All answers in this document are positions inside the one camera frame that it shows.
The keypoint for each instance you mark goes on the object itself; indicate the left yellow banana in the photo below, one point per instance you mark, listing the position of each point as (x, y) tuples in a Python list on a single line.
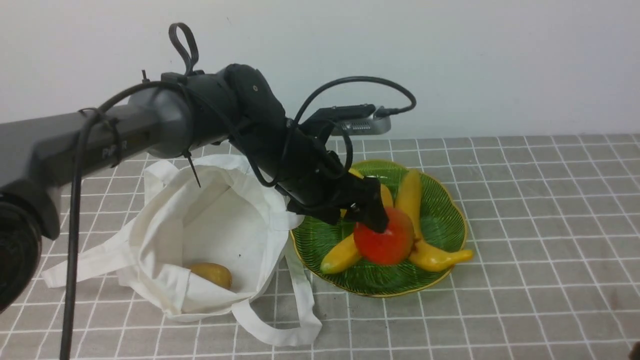
[(341, 257)]

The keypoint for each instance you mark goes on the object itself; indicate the brown kiwi fruit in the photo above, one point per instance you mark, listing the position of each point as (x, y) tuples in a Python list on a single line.
[(215, 273)]

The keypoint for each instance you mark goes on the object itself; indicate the green leaf-shaped plate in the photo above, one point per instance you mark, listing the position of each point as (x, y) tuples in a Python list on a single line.
[(443, 225)]

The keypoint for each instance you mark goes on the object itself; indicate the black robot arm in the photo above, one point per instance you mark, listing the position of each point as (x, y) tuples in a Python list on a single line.
[(168, 118)]

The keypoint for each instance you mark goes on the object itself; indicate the white cloth tote bag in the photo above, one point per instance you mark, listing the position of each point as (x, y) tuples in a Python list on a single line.
[(217, 213)]

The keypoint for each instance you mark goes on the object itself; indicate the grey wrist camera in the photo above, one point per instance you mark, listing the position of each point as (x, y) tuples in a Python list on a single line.
[(355, 120)]

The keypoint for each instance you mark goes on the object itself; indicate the yellow banana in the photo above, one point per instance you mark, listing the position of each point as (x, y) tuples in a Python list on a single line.
[(411, 192), (341, 257)]

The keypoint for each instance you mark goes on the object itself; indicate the grey checked tablecloth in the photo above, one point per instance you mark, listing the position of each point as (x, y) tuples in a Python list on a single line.
[(554, 226)]

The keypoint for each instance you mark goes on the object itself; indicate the right yellow banana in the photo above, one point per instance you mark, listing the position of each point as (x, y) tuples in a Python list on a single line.
[(411, 192)]

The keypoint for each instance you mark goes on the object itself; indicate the yellow lemon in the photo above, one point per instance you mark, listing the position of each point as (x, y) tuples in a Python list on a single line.
[(356, 173)]

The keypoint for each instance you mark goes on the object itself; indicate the red pomegranate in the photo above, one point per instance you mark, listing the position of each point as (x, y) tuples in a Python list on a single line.
[(390, 247)]

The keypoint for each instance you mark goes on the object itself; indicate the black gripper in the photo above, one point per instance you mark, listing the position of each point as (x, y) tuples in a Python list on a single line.
[(318, 185)]

